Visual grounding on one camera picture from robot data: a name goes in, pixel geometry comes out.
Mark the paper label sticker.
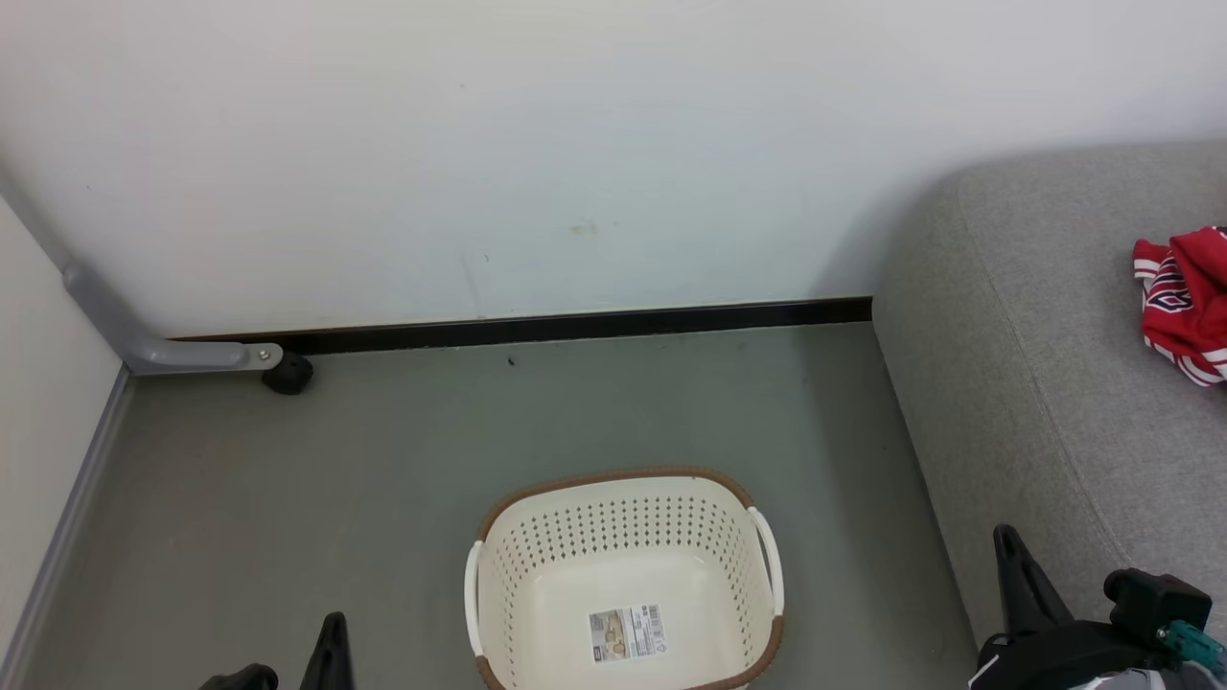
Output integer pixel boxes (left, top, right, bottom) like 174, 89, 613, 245
588, 604, 667, 664

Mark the plain red garment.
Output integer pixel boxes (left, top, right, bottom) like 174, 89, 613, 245
1169, 227, 1227, 290

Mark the red number 23 jersey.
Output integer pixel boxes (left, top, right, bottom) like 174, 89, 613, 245
1133, 235, 1227, 387

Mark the grey metal partition leg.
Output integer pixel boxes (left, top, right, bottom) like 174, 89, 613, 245
62, 264, 285, 377

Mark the black baseboard strip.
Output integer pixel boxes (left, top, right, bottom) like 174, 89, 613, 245
173, 297, 873, 356

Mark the grey wall skirting strip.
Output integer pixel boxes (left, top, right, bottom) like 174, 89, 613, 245
0, 364, 133, 672

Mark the black caster wheel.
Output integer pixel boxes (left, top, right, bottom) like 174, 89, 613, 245
262, 353, 314, 397

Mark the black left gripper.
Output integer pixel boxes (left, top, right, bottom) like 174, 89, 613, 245
198, 611, 354, 690

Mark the white brown-rimmed laundry basket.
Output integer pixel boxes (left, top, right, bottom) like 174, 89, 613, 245
464, 467, 785, 690

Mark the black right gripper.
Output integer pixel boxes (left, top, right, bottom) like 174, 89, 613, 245
968, 524, 1227, 690

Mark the grey fabric sofa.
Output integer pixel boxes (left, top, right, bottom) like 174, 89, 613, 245
870, 142, 1227, 690

